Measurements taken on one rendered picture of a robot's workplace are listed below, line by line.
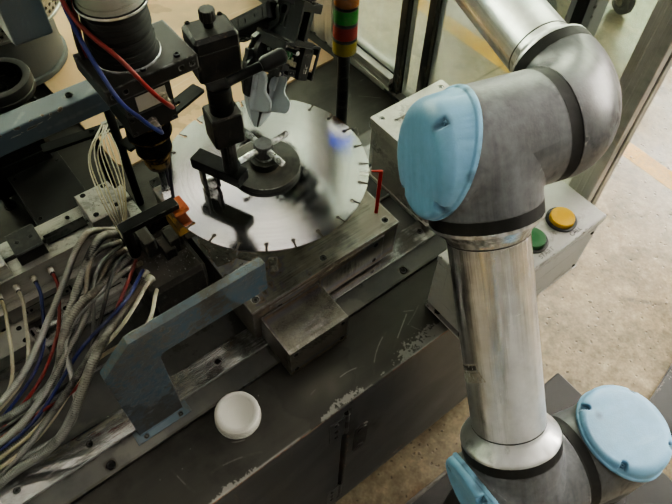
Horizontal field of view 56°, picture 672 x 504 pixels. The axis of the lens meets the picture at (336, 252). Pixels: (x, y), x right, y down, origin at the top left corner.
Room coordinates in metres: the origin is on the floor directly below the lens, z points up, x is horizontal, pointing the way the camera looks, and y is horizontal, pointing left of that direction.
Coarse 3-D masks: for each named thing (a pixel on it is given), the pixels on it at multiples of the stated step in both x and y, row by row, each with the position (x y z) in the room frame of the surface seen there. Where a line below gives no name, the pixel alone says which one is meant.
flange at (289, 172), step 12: (252, 144) 0.74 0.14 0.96; (276, 144) 0.74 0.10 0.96; (240, 156) 0.71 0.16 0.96; (288, 156) 0.71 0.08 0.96; (252, 168) 0.68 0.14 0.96; (264, 168) 0.67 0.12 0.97; (276, 168) 0.68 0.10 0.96; (288, 168) 0.69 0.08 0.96; (252, 180) 0.66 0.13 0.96; (264, 180) 0.66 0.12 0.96; (276, 180) 0.66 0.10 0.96; (288, 180) 0.66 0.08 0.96; (264, 192) 0.64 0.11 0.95
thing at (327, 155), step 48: (192, 144) 0.74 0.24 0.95; (240, 144) 0.74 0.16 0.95; (288, 144) 0.75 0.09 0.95; (336, 144) 0.75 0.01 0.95; (192, 192) 0.64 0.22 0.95; (240, 192) 0.64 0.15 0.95; (288, 192) 0.65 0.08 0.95; (336, 192) 0.65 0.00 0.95; (240, 240) 0.55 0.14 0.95; (288, 240) 0.55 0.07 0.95
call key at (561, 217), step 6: (552, 210) 0.67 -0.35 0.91; (558, 210) 0.67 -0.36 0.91; (564, 210) 0.67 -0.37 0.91; (570, 210) 0.67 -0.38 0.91; (552, 216) 0.66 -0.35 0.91; (558, 216) 0.66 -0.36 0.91; (564, 216) 0.66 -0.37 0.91; (570, 216) 0.66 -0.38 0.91; (552, 222) 0.65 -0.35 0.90; (558, 222) 0.64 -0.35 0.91; (564, 222) 0.64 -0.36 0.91; (570, 222) 0.64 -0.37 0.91; (564, 228) 0.64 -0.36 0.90
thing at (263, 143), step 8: (248, 136) 0.72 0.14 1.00; (280, 136) 0.72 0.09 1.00; (256, 144) 0.69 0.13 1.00; (264, 144) 0.69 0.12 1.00; (272, 144) 0.70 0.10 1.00; (248, 152) 0.68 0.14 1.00; (256, 152) 0.68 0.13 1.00; (264, 152) 0.68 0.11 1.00; (272, 152) 0.68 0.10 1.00; (240, 160) 0.66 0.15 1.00; (264, 160) 0.68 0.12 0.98; (280, 160) 0.66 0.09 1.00
